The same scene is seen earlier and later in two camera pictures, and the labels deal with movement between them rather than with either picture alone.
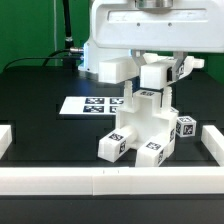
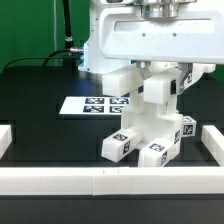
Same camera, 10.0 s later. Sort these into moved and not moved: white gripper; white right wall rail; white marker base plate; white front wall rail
Moved: white gripper
Not moved: white front wall rail; white right wall rail; white marker base plate
